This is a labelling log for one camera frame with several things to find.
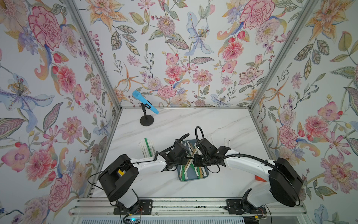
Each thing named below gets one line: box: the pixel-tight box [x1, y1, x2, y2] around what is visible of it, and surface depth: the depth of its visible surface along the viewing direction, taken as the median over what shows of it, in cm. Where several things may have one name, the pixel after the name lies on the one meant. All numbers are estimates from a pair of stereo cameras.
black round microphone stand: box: [139, 102, 155, 127], surface depth 113 cm
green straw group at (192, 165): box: [181, 162, 201, 181], surface depth 86 cm
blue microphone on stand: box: [131, 90, 160, 115], surface depth 98 cm
